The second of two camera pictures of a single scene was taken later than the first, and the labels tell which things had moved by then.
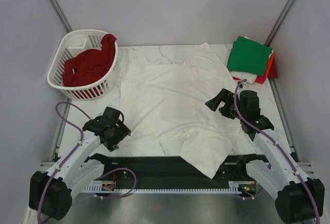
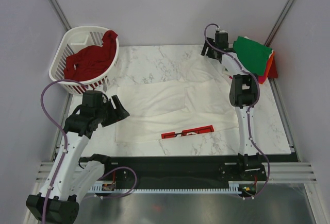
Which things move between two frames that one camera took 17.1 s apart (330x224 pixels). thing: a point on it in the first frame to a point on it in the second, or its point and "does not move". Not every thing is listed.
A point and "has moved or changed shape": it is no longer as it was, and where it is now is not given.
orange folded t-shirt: (269, 63) does not move
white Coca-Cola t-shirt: (166, 103) has moved or changed shape
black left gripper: (122, 131) to (121, 112)
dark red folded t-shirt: (274, 71) does not move
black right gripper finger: (227, 97) to (211, 51)
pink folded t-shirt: (260, 79) does not move
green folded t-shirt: (248, 56) does not move
